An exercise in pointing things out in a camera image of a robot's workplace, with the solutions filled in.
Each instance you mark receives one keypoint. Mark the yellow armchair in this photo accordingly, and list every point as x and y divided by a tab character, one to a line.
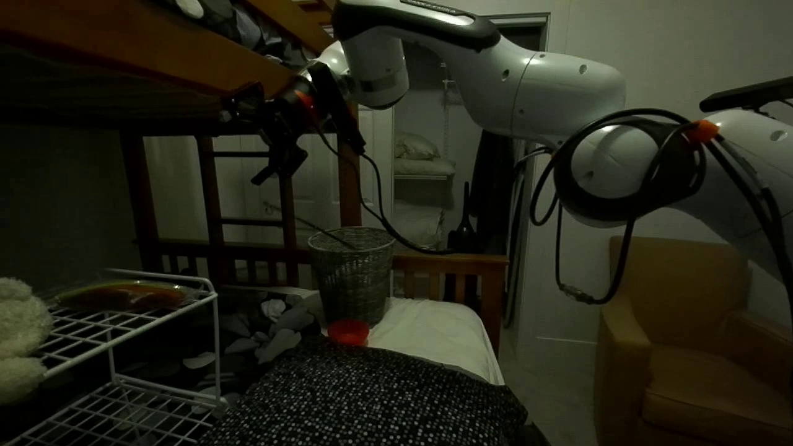
679	361

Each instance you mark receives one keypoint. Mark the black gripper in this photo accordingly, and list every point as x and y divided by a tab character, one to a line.
277	121

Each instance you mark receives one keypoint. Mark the wooden bunk bed frame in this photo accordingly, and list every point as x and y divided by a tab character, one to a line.
137	69

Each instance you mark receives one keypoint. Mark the white pillow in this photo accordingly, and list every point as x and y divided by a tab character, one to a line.
443	332

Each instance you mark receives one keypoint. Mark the white wire two-tier rack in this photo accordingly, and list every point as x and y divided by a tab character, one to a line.
99	372

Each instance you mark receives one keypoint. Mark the woven wicker basket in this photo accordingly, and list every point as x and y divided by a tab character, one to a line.
353	272

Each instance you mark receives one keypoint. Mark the black speckled blanket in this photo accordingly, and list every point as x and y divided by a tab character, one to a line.
325	394

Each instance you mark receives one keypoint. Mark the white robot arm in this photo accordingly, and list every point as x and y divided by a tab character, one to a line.
730	168

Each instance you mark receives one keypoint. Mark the brown pair of glasses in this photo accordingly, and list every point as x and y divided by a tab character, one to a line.
125	295

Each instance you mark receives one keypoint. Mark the cream fluffy plush toy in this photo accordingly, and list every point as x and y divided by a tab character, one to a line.
24	329

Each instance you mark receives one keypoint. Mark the red ball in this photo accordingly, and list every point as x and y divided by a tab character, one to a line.
347	332

